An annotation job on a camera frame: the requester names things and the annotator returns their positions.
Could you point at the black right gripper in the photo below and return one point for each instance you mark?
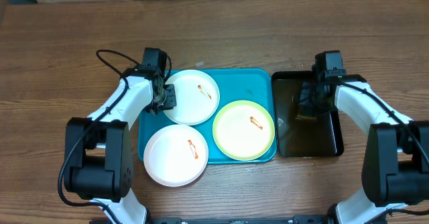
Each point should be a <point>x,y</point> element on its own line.
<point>310,92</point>

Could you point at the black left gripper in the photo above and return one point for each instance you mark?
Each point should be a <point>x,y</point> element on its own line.
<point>171,102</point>

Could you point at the green yellow sponge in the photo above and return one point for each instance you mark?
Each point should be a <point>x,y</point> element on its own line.
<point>306,111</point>

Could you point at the white plate with sauce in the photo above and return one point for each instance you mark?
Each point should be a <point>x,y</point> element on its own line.
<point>197,97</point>

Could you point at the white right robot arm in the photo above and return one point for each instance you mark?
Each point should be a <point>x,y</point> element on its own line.
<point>394,175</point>

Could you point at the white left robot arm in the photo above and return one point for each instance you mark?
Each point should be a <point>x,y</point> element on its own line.
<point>98,164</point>

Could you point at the black water-filled tray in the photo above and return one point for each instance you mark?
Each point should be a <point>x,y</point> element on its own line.
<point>320,137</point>

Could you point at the teal plastic tray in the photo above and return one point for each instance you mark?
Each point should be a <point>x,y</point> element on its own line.
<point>251,84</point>

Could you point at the white plate lower left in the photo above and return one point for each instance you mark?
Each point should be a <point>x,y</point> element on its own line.
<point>176,155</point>

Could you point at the light green plate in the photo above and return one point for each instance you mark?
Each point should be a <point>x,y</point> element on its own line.
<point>243,130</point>

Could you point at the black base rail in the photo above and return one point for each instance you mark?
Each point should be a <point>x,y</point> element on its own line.
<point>297,219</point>

